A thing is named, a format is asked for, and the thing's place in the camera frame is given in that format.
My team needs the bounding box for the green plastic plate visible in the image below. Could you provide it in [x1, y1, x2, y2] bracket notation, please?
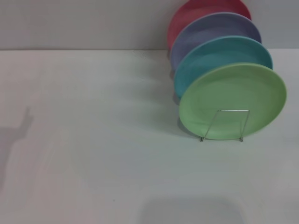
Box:
[178, 62, 287, 141]

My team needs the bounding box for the blue plastic plate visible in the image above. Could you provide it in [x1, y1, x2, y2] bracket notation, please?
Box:
[173, 36, 273, 100]

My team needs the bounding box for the purple plastic plate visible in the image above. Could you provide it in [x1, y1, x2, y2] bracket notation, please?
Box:
[170, 13, 262, 70]

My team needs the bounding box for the red plastic plate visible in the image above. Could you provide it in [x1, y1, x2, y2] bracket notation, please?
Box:
[167, 0, 252, 51]

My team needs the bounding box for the chrome wire plate rack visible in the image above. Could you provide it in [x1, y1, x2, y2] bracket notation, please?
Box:
[200, 109, 250, 142]

